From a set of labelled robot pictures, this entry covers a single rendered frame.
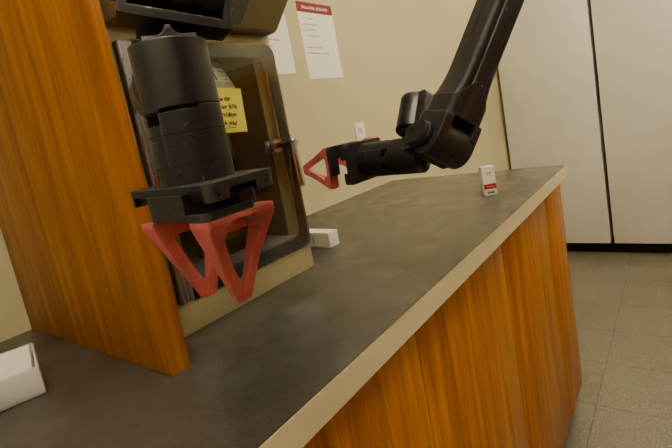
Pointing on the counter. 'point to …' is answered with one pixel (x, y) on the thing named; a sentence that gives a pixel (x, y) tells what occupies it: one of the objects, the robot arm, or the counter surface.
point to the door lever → (291, 158)
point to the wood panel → (75, 169)
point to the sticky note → (232, 109)
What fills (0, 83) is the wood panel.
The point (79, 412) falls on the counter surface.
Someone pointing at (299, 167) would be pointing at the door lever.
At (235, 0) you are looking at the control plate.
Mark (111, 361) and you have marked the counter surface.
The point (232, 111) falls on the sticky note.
